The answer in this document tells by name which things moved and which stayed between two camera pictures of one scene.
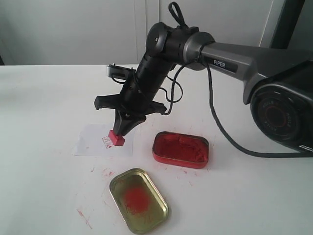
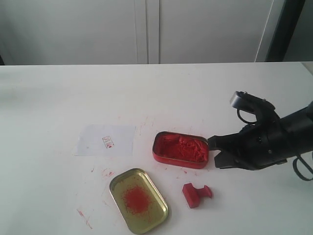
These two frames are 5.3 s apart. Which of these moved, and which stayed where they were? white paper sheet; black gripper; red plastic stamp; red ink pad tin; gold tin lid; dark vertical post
Moved: black gripper; red plastic stamp
Stayed: red ink pad tin; dark vertical post; gold tin lid; white paper sheet
